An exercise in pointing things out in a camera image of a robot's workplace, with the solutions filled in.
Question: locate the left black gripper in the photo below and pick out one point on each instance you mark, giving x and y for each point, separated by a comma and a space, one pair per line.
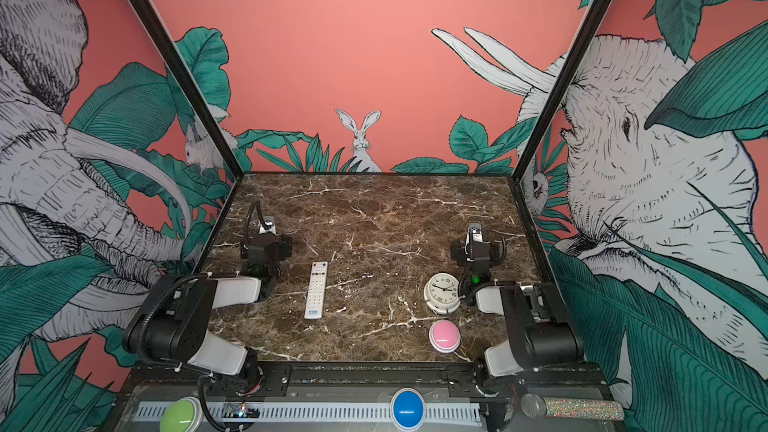
281, 246

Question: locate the black frame post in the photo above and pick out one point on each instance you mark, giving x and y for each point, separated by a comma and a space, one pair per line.
159, 34
592, 20

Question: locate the pink round push button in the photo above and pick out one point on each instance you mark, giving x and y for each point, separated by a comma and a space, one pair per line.
444, 336

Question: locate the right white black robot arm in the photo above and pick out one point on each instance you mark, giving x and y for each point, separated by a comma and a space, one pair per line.
537, 323

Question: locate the white remote control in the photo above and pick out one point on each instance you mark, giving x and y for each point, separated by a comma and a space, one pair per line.
316, 291

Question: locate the white round alarm clock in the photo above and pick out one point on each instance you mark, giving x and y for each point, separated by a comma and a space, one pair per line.
441, 293

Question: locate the right black frame post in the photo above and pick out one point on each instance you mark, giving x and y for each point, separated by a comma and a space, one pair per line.
592, 20

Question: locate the small green circuit board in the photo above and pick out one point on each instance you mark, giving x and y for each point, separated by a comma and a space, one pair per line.
241, 411

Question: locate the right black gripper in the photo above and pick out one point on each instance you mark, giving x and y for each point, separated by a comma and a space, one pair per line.
460, 252

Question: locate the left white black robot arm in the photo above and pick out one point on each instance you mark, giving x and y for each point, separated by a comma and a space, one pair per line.
171, 326

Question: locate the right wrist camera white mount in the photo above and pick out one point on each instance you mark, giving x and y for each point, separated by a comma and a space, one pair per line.
475, 233

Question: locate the left black frame post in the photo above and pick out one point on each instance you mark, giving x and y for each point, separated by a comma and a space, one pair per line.
159, 34

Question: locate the green round push button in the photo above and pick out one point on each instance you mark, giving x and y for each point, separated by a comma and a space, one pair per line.
184, 415

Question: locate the blue round push button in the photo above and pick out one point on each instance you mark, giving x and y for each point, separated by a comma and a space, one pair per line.
407, 409

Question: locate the black front mounting rail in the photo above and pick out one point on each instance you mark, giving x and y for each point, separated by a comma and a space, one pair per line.
465, 379

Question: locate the white slotted cable duct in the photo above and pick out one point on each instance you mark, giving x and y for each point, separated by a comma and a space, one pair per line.
282, 412

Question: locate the glittery silver microphone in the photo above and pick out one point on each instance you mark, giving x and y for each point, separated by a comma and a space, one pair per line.
536, 407

